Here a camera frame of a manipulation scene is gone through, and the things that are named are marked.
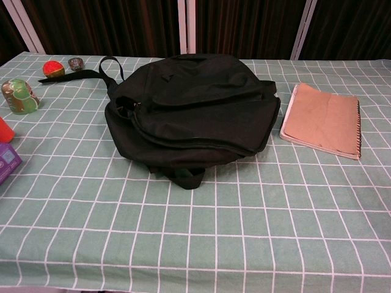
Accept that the brown spiral notebook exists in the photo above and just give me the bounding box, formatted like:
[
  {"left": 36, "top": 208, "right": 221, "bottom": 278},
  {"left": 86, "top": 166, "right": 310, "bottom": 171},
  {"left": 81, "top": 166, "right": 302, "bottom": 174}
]
[{"left": 279, "top": 82, "right": 362, "bottom": 161}]

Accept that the green patterned cup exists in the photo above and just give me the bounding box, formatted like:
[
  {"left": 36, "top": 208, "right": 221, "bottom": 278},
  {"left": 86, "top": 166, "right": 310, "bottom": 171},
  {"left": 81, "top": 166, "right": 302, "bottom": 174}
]
[{"left": 1, "top": 78, "right": 41, "bottom": 115}]

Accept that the red plastic cup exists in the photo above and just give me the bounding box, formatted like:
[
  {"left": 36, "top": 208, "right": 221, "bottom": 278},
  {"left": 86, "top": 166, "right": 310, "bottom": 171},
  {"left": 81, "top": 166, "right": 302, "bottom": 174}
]
[{"left": 0, "top": 117, "right": 16, "bottom": 143}]

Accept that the green checked tablecloth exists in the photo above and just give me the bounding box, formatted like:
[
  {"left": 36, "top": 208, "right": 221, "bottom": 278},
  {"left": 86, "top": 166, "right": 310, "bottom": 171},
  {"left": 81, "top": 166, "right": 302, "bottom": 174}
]
[{"left": 0, "top": 51, "right": 391, "bottom": 293}]

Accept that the black fabric backpack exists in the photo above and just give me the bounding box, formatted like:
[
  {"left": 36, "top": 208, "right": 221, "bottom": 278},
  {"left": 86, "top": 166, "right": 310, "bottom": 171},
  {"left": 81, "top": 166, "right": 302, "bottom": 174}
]
[{"left": 37, "top": 54, "right": 281, "bottom": 190}]

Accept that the purple cardboard box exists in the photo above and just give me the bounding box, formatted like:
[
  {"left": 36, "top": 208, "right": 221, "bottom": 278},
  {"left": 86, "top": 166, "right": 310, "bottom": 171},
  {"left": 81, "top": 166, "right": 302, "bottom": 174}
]
[{"left": 0, "top": 142, "right": 23, "bottom": 186}]

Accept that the white frame post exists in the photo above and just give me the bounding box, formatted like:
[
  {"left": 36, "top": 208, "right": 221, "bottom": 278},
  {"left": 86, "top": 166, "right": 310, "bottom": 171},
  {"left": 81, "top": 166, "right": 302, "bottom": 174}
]
[
  {"left": 290, "top": 0, "right": 318, "bottom": 60},
  {"left": 178, "top": 0, "right": 197, "bottom": 56},
  {"left": 5, "top": 0, "right": 46, "bottom": 54}
]

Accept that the small dark patterned toy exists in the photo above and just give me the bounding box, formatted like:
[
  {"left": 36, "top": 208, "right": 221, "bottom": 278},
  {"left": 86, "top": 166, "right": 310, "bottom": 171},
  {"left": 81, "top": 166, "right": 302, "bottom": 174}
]
[{"left": 67, "top": 57, "right": 85, "bottom": 72}]

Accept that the dark pleated curtain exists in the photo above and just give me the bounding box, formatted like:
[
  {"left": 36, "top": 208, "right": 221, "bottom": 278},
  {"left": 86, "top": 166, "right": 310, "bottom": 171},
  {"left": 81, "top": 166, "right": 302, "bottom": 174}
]
[{"left": 0, "top": 0, "right": 391, "bottom": 65}]

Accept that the red and green ball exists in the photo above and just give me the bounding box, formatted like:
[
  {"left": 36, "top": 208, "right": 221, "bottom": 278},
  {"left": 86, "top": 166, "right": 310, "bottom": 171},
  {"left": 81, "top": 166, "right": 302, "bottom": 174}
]
[{"left": 42, "top": 60, "right": 65, "bottom": 76}]

